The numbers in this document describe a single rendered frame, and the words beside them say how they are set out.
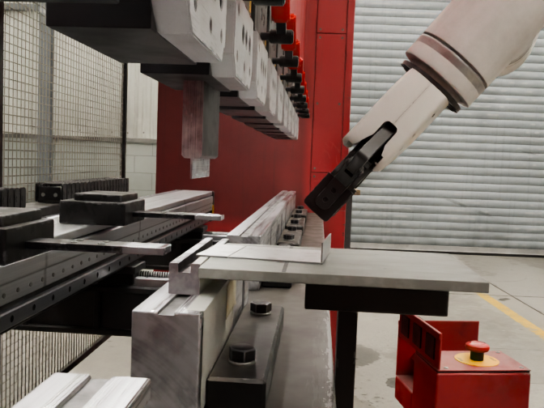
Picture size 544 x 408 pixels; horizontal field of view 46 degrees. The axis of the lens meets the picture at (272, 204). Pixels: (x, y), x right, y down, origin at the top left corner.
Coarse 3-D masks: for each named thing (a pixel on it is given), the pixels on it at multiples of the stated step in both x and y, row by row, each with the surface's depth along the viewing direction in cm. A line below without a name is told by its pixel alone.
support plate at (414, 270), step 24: (216, 264) 61; (240, 264) 62; (264, 264) 62; (288, 264) 63; (312, 264) 64; (336, 264) 64; (360, 264) 65; (384, 264) 65; (408, 264) 66; (432, 264) 66; (456, 264) 67; (408, 288) 58; (432, 288) 58; (456, 288) 57; (480, 288) 57
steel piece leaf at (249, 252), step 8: (328, 240) 69; (248, 248) 72; (256, 248) 72; (264, 248) 72; (272, 248) 73; (280, 248) 73; (328, 248) 69; (232, 256) 65; (240, 256) 66; (248, 256) 66; (256, 256) 66; (264, 256) 66; (272, 256) 66; (280, 256) 67; (288, 256) 67; (296, 256) 67; (304, 256) 67; (312, 256) 68; (320, 256) 68; (320, 264) 64
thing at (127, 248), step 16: (0, 208) 73; (16, 208) 73; (32, 208) 74; (0, 224) 65; (16, 224) 68; (32, 224) 70; (48, 224) 74; (0, 240) 64; (16, 240) 66; (32, 240) 69; (48, 240) 70; (64, 240) 70; (80, 240) 70; (96, 240) 71; (0, 256) 64; (16, 256) 67; (32, 256) 70
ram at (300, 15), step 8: (296, 0) 184; (304, 0) 254; (296, 8) 186; (304, 8) 258; (296, 16) 188; (304, 16) 263; (296, 24) 191; (304, 24) 267; (296, 32) 193; (304, 32) 272; (304, 40) 277
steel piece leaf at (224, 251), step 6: (216, 246) 72; (222, 246) 72; (228, 246) 72; (234, 246) 73; (240, 246) 73; (204, 252) 67; (210, 252) 68; (216, 252) 68; (222, 252) 68; (228, 252) 68; (234, 252) 68
